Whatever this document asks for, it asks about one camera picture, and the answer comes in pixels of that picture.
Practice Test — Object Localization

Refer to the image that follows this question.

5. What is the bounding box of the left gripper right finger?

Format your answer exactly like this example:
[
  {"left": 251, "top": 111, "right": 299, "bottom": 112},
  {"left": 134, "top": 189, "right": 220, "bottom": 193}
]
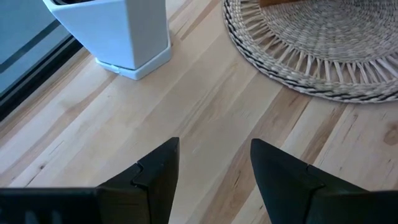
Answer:
[{"left": 250, "top": 139, "right": 398, "bottom": 224}]

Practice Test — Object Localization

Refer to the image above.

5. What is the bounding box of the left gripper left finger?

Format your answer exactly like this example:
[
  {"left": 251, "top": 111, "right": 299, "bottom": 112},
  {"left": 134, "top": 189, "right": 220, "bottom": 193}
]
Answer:
[{"left": 0, "top": 137, "right": 180, "bottom": 224}]

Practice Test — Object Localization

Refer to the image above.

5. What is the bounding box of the white hexagonal plant pot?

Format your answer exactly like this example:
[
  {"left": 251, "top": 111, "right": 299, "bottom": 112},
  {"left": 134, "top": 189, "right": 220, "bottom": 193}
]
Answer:
[{"left": 42, "top": 0, "right": 172, "bottom": 81}]

